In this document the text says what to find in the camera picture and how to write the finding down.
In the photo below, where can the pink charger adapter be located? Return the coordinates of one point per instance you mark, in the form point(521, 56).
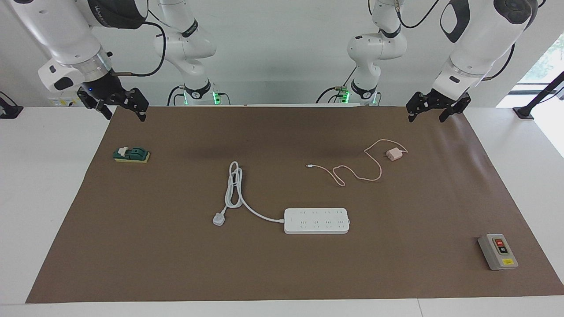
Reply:
point(394, 155)

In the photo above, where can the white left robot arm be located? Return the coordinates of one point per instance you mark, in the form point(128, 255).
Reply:
point(476, 39)

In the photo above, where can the green knife switch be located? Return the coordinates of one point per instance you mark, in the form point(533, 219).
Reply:
point(132, 155)

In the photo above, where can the brown table mat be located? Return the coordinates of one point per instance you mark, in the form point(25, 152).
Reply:
point(282, 264)

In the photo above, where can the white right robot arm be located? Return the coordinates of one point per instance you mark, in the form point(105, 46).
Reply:
point(66, 35)

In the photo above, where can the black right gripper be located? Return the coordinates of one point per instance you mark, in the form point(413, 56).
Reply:
point(108, 93)

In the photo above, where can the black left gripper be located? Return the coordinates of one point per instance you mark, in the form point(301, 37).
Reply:
point(440, 100)

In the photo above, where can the white power strip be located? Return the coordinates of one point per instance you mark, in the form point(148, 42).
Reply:
point(317, 221)

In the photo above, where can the black clamp mount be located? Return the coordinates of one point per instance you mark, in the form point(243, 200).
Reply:
point(9, 110)

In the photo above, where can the black angled stand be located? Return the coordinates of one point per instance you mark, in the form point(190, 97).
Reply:
point(542, 94)

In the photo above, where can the grey on-off switch box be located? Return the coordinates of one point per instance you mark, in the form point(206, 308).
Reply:
point(498, 252)

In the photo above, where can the yellow warning label plate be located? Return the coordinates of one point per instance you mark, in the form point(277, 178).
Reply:
point(61, 102)

